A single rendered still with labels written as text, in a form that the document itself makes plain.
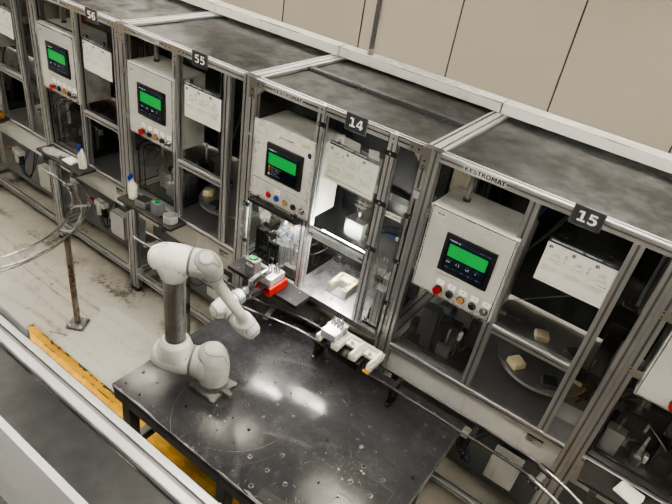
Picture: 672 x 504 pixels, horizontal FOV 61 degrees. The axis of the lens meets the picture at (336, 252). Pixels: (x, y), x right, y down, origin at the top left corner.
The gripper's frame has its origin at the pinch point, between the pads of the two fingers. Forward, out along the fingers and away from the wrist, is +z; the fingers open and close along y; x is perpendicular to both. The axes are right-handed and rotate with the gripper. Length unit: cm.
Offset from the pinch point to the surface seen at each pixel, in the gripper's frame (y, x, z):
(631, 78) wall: 78, -88, 376
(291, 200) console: 46.1, 1.1, 15.8
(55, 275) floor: -104, 195, -20
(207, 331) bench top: -30.7, 14.2, -30.6
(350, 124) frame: 101, -26, 18
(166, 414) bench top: -29, -16, -85
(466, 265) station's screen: 62, -102, 14
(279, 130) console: 82, 15, 17
